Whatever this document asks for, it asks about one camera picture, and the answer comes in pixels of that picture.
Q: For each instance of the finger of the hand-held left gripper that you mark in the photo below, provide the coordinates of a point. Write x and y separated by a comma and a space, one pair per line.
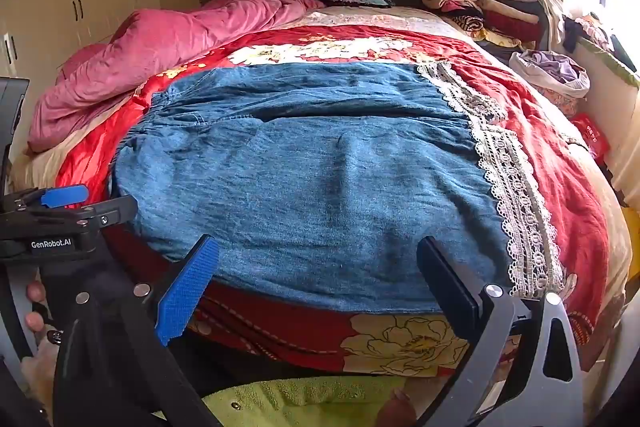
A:
112, 209
62, 197

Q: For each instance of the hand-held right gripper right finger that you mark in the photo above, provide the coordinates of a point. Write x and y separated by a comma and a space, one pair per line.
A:
446, 283

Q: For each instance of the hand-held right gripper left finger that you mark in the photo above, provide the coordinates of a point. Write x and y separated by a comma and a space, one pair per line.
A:
187, 287

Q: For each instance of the blue denim pants lace trim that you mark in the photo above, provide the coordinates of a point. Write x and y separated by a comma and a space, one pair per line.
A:
325, 182

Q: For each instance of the person's left hand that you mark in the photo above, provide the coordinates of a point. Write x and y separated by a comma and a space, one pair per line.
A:
35, 293

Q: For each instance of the lime green clothing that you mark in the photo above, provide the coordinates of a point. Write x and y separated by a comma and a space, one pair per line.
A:
300, 402

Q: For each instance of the pink duvet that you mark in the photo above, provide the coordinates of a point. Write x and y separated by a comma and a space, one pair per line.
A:
150, 52

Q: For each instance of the red floral blanket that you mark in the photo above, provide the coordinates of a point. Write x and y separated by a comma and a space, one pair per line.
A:
560, 147

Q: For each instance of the red packet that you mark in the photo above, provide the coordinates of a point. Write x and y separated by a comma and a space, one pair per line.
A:
592, 139

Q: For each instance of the white bag of clothes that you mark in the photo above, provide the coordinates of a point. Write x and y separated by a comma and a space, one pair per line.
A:
530, 72

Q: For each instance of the pile of folded clothes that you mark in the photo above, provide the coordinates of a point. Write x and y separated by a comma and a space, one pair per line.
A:
490, 7

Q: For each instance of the dark clothes heap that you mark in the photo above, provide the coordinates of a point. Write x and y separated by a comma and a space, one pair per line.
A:
587, 32

